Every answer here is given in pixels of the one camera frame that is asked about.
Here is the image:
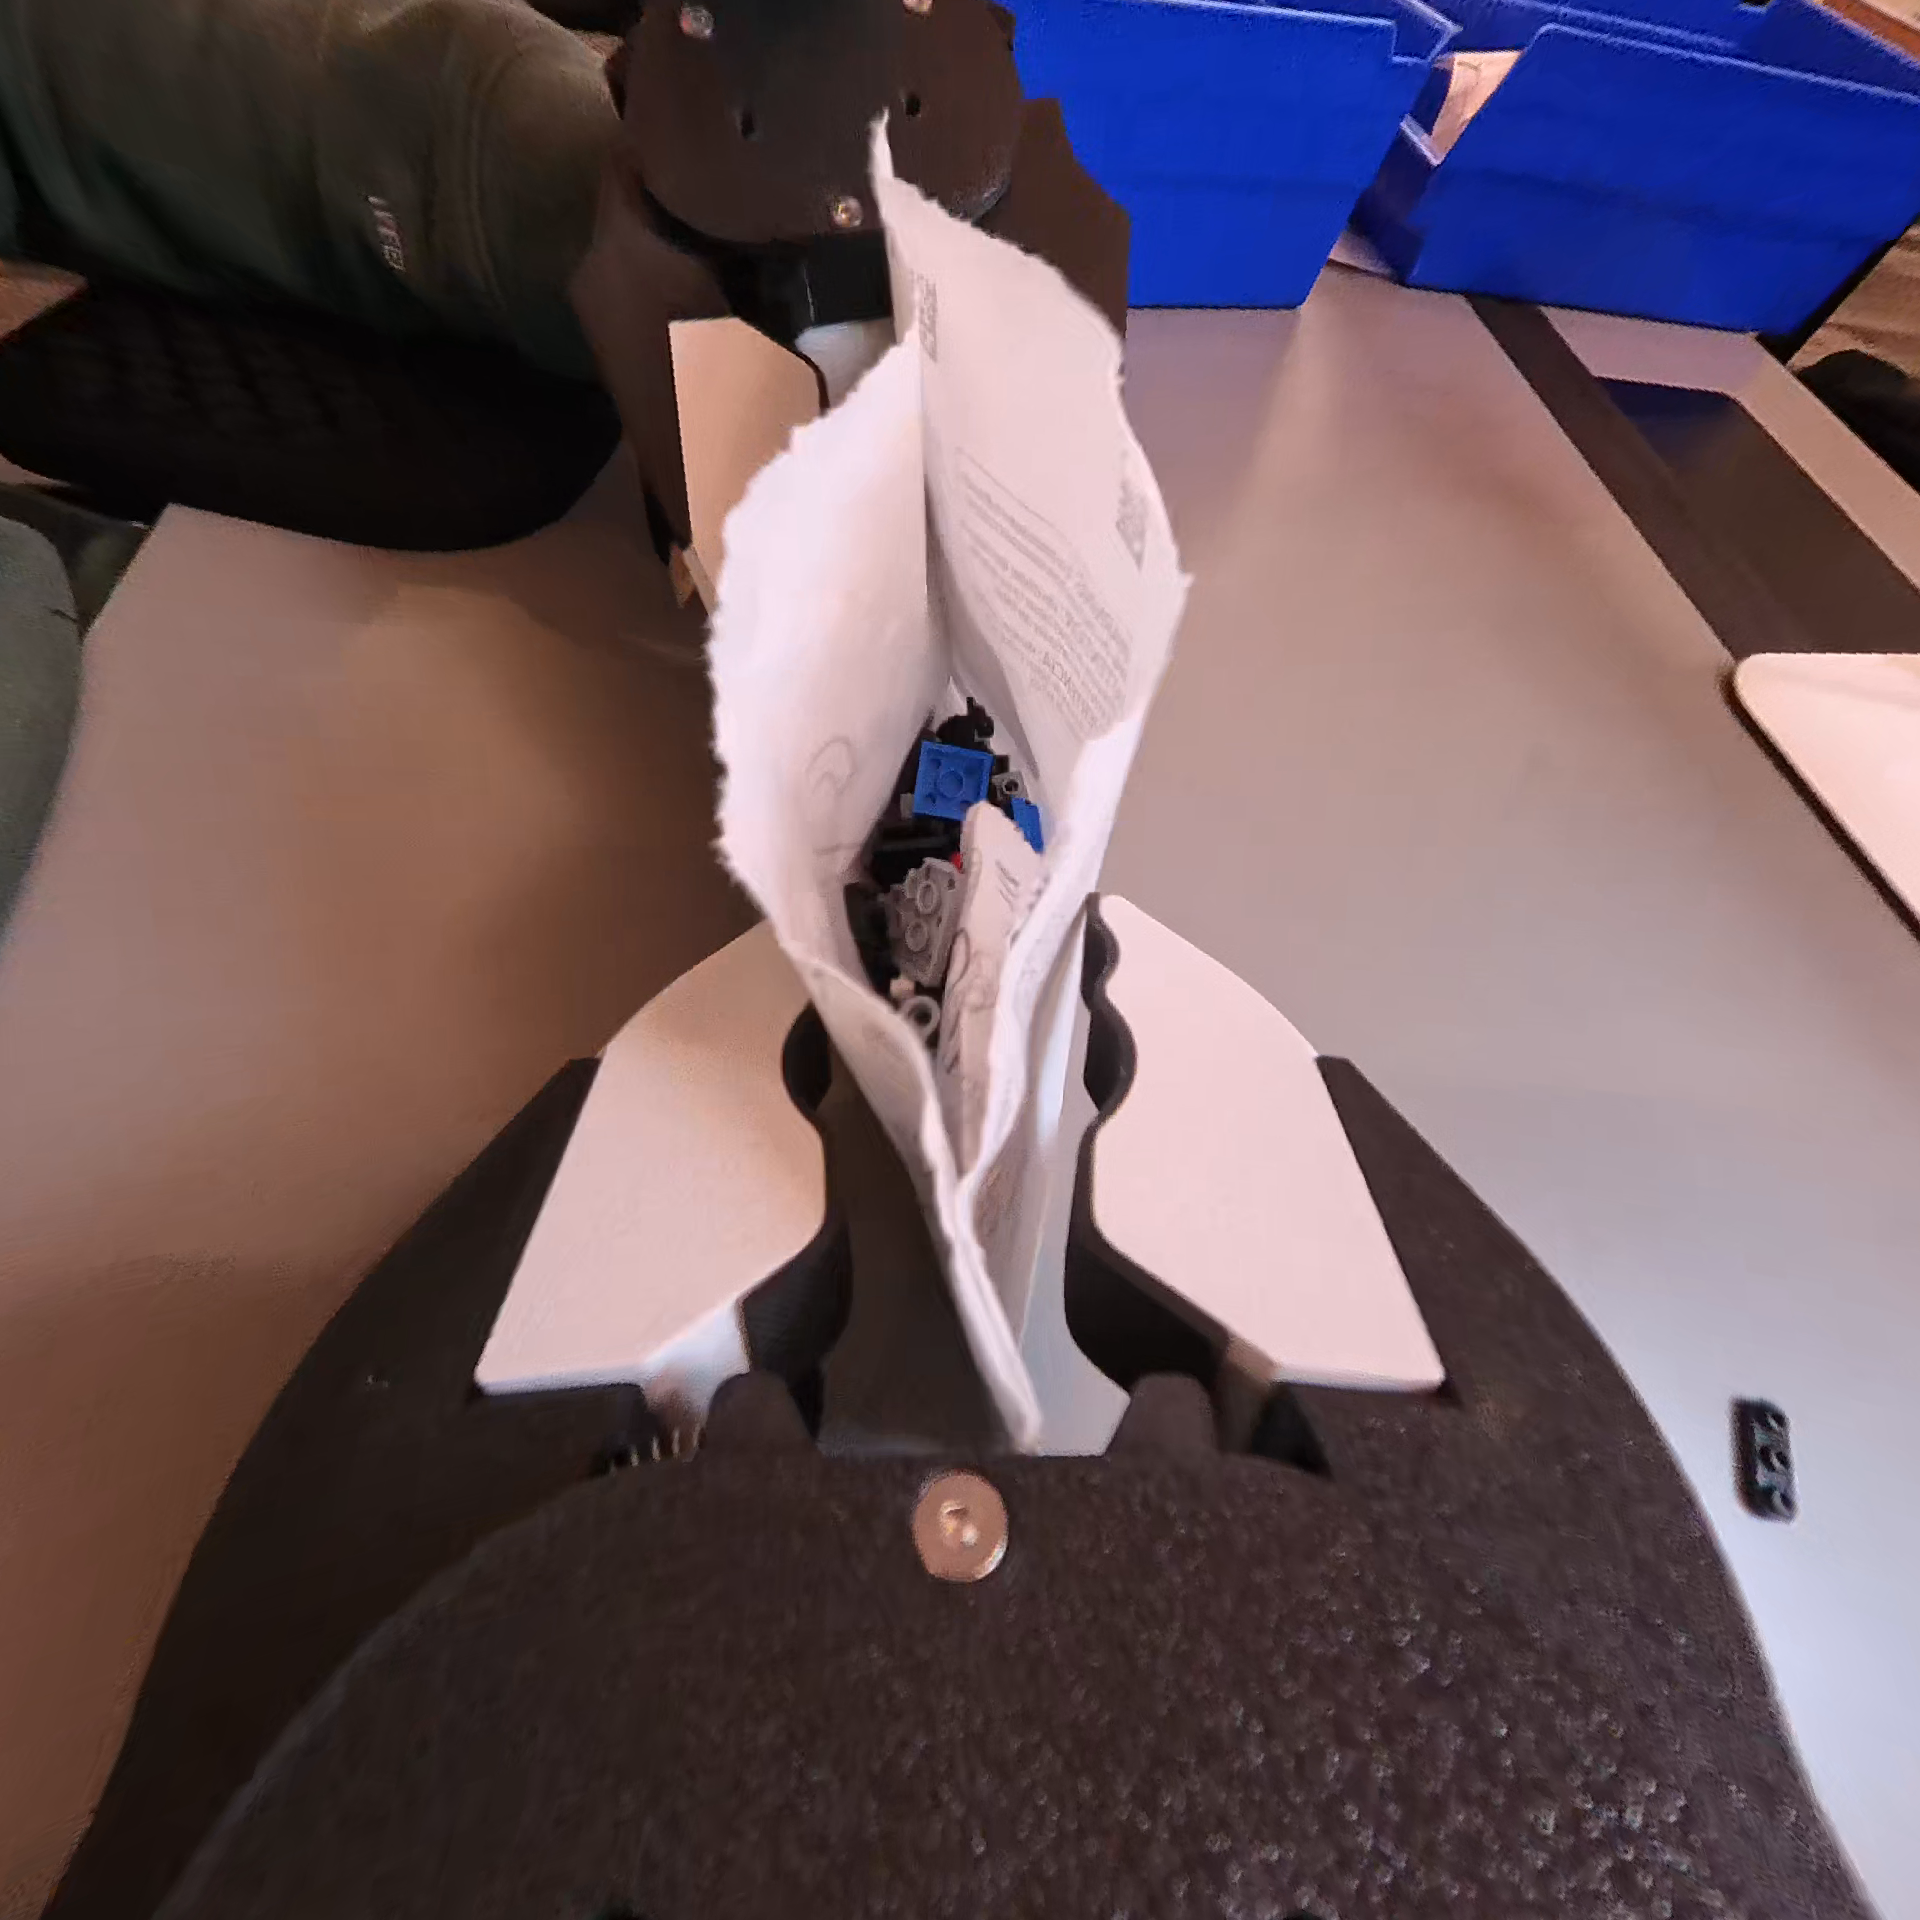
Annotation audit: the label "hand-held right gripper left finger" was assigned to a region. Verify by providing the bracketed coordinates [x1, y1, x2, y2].
[475, 931, 833, 1405]

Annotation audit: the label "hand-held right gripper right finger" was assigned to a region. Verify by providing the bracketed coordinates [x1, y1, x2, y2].
[1081, 895, 1450, 1405]

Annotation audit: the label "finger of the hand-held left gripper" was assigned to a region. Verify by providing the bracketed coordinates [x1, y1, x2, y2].
[667, 315, 902, 600]

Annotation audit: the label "large printed paper bag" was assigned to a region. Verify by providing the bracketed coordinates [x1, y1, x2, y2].
[704, 119, 1192, 1457]

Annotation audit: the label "blue plastic bin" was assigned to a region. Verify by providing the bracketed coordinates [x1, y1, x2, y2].
[1365, 0, 1920, 339]
[1007, 0, 1464, 310]

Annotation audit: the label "mixed lego pieces heap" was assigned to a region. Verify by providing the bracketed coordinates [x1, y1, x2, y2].
[849, 706, 1052, 1029]

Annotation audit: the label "small black lego beam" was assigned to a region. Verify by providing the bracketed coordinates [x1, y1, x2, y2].
[1731, 1396, 1804, 1521]

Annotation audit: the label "black rough rounded object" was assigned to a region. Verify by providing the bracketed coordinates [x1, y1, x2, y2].
[0, 280, 623, 558]

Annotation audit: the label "white book stand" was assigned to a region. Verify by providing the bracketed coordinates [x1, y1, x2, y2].
[1731, 654, 1920, 923]

